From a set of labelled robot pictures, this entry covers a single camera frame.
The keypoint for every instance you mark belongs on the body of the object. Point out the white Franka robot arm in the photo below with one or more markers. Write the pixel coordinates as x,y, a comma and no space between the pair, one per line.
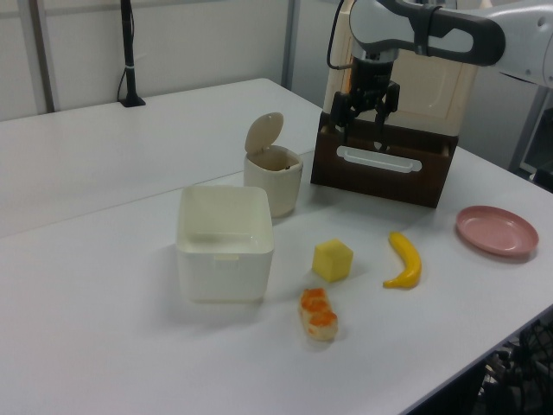
514,39

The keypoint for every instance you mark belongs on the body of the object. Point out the black camera stand pole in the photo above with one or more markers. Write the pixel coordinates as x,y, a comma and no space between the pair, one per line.
128,52

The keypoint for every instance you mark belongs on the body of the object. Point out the white square plastic box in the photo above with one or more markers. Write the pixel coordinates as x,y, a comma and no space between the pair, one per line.
224,272

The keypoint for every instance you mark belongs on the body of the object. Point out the yellow toy banana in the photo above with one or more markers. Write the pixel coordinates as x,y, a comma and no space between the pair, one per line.
410,259

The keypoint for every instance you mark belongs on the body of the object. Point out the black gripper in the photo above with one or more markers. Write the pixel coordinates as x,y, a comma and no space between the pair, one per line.
371,80

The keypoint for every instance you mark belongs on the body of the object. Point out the orange bread slice toy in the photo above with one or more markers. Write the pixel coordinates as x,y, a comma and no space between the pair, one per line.
319,317

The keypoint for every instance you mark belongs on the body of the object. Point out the yellow cube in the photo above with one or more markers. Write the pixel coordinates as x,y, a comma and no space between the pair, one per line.
330,261

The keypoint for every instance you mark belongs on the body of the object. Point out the cream toy cabinet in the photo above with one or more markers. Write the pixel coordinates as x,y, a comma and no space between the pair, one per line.
432,86

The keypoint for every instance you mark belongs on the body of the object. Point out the black mesh chair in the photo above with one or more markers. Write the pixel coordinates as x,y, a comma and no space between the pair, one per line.
531,372

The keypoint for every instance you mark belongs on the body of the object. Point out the brown wooden drawer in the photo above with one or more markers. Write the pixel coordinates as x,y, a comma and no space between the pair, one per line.
380,181

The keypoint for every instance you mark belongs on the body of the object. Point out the beige flip-lid mini bin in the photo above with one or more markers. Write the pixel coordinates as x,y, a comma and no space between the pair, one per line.
272,190

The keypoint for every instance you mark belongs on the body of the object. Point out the pink plate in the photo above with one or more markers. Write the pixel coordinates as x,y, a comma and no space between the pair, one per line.
497,231

